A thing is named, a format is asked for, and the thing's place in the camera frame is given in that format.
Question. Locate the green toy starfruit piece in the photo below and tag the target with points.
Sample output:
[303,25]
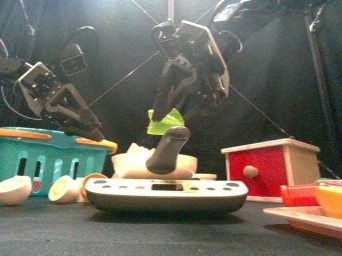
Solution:
[166,124]

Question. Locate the orange toy fruit half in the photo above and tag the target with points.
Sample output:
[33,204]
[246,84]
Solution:
[330,199]

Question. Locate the grey toy kitchen scale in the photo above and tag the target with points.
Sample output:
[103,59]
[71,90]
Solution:
[166,196]

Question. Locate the white toy mortar bowl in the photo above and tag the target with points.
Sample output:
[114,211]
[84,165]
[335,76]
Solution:
[134,164]

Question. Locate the red wooden drawer box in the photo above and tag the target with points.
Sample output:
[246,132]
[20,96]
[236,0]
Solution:
[269,168]

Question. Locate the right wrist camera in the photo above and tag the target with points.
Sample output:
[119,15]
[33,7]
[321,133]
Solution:
[230,11]

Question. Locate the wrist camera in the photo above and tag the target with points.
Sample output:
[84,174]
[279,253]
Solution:
[230,11]
[73,62]

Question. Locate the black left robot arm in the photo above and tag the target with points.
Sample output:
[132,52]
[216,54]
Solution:
[11,65]

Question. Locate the red plastic toy cup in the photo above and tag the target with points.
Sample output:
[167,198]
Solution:
[299,194]

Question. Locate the broken egg shells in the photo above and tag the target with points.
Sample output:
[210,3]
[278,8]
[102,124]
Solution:
[15,190]

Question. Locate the orange toy fruit slice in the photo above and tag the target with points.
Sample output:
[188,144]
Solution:
[88,182]

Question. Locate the black frame pole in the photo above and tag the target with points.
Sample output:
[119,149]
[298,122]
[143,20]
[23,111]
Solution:
[318,66]

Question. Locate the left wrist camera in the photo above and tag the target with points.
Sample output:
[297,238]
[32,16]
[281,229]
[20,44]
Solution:
[73,62]

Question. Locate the white toy fruit half green core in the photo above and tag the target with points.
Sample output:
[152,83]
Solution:
[63,189]

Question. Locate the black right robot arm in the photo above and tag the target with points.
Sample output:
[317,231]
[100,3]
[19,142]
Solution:
[248,20]

